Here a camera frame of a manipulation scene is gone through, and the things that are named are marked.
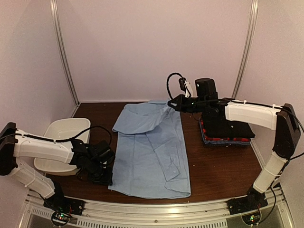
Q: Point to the folded black shirt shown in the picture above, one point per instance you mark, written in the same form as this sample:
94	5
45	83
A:
219	127

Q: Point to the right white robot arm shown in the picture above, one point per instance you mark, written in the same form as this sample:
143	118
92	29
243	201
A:
274	129

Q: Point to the right aluminium frame post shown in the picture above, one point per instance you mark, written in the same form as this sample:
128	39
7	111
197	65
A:
247	46

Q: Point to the right circuit board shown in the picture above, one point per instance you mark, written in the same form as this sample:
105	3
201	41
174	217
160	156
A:
251	218

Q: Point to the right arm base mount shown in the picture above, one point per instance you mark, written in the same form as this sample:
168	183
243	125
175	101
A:
252	201

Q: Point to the aluminium frame post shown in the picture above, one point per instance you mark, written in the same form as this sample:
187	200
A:
247	46
62	51

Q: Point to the light blue long sleeve shirt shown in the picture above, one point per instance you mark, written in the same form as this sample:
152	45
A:
151	159

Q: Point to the circuit board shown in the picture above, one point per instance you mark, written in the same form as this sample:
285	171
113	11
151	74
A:
60	219
251	218

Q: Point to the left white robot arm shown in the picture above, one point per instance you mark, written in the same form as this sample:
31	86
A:
15	144

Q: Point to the left circuit board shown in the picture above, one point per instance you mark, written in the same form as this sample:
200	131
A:
60	219

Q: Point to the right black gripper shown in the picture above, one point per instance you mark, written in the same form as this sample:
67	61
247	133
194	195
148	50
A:
180	99

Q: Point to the folded blue checked shirt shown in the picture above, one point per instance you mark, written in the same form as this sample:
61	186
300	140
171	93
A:
226	144

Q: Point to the left aluminium frame post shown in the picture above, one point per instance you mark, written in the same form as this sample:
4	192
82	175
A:
62	51

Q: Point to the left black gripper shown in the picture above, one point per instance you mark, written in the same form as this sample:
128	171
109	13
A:
106	180

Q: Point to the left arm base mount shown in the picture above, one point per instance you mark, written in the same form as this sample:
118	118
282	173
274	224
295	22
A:
58	202

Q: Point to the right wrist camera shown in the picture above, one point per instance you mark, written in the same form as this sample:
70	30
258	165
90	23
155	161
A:
186	87

